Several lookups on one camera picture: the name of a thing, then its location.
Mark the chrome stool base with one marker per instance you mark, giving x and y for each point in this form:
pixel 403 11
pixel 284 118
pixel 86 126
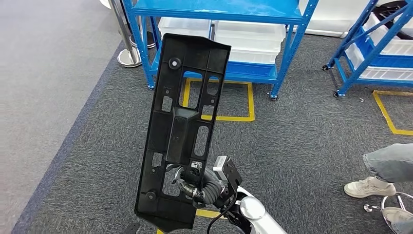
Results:
pixel 371 207

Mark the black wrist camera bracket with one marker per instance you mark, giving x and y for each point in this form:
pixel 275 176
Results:
pixel 232 176

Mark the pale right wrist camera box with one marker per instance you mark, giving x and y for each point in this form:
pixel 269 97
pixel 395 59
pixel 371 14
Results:
pixel 220 164

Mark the chrome stanchion post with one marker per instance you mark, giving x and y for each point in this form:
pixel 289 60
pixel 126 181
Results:
pixel 151 43
pixel 124 32

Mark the wide blue plastic bin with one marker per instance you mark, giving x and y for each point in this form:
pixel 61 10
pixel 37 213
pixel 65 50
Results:
pixel 255 69

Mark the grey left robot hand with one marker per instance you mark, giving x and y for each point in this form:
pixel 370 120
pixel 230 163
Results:
pixel 131 228

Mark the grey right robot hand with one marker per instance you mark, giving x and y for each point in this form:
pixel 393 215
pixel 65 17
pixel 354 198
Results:
pixel 193 190

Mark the person's leg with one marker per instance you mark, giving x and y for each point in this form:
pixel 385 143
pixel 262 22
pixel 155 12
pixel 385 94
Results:
pixel 387 161

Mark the black bulky object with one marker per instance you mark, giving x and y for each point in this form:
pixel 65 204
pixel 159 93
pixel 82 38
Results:
pixel 390 11

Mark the person's foot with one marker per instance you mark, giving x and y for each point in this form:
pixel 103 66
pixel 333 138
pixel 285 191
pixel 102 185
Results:
pixel 401 219

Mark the blue metal shelf rack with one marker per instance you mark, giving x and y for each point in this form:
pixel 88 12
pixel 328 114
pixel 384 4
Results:
pixel 209 6
pixel 342 74

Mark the black plastic plate bracket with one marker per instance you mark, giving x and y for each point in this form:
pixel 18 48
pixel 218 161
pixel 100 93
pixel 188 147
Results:
pixel 180 135

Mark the white car with red stripe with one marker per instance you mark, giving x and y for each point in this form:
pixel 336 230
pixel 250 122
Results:
pixel 329 16

